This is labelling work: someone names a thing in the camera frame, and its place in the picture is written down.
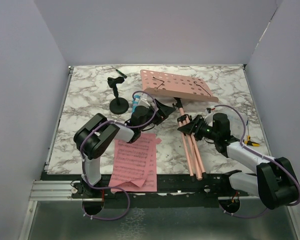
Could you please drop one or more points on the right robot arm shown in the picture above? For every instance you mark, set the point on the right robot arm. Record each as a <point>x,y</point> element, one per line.
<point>273,179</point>

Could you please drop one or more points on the pink music stand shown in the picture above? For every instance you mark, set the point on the pink music stand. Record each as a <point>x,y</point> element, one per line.
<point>181,87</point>

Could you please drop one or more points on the pink sheet music pages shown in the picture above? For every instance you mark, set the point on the pink sheet music pages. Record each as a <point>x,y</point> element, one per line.
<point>135,164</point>

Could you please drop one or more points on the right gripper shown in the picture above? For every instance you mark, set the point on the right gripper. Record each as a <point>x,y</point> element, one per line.
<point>194,128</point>

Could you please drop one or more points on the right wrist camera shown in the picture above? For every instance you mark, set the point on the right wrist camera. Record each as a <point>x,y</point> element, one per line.
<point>209,114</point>

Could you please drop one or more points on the black microphone stand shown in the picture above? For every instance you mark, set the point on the black microphone stand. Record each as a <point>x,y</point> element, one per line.
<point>118,105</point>

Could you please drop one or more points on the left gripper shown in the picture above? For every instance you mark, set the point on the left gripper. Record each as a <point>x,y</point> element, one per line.
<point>164,112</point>

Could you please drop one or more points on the aluminium rail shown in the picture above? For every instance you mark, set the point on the aluminium rail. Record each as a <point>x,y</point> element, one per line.
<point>43,191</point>

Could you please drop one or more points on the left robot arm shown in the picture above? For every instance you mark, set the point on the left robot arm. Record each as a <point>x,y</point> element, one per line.
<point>93,138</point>

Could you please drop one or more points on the green black pen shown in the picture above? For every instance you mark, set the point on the green black pen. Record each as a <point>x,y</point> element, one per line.
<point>121,73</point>

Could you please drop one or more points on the blue toy microphone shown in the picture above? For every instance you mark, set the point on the blue toy microphone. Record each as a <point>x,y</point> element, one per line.
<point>135,102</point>

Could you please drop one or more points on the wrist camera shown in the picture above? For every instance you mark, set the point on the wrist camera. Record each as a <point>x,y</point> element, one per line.
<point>209,114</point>
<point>141,101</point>

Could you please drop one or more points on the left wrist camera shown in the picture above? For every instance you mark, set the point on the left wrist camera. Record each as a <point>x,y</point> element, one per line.
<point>141,101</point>

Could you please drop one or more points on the yellow black pliers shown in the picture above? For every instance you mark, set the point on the yellow black pliers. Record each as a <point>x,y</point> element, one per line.
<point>249,142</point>

